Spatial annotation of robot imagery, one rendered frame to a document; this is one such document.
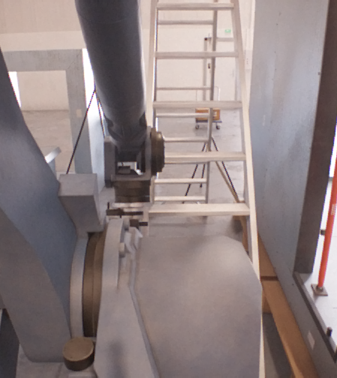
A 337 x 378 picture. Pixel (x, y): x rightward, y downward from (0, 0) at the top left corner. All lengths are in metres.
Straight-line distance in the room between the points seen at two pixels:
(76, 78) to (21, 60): 0.58
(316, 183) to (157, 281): 1.18
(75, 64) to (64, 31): 8.29
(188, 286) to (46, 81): 11.54
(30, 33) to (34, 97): 1.97
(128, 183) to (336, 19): 1.09
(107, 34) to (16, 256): 0.43
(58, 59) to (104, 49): 2.91
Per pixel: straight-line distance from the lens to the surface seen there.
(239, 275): 0.74
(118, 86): 0.81
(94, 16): 0.68
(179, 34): 11.25
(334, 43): 1.66
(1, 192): 0.52
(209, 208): 1.45
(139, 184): 1.11
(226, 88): 11.31
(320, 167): 1.73
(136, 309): 0.66
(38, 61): 3.71
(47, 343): 0.77
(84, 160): 3.71
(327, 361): 1.64
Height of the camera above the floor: 1.42
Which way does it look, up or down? 21 degrees down
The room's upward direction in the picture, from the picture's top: straight up
